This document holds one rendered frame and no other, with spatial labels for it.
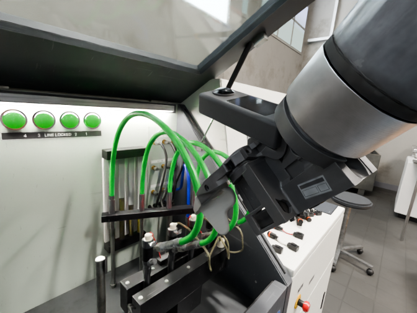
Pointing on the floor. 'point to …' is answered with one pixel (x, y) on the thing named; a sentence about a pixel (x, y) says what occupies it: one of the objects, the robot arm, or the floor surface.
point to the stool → (355, 201)
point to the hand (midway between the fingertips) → (218, 195)
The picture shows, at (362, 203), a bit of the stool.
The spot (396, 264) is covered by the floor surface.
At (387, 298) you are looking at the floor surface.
